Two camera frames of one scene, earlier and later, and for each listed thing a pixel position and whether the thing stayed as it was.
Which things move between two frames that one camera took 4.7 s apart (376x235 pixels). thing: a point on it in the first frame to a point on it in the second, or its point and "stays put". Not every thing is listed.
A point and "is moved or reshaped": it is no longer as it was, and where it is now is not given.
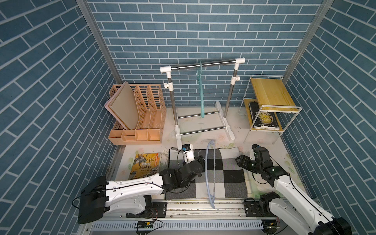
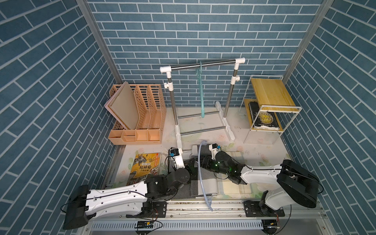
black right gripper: (242, 161) to (206, 158)
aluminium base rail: (193, 217) stays put
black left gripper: (201, 160) stays put
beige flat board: (124, 104) stays put
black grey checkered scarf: (224, 176) is moved or reshaped
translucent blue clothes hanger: (214, 166) to (202, 142)
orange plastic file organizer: (149, 103) stays put
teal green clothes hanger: (199, 79) stays put
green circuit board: (145, 224) stays put
